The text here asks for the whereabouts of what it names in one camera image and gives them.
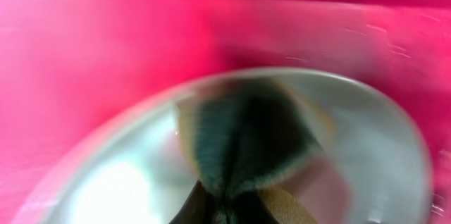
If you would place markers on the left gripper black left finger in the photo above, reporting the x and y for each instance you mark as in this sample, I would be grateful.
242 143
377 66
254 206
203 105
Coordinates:
198 208

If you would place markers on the mint green rimmed plate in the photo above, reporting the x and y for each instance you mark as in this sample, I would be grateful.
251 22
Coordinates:
132 169

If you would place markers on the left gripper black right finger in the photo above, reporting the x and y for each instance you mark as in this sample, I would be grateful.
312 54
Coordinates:
250 209

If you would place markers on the red plastic tray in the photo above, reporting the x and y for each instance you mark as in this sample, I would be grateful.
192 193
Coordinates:
68 66

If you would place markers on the green yellow sponge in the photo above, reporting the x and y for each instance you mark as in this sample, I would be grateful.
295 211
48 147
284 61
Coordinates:
252 135

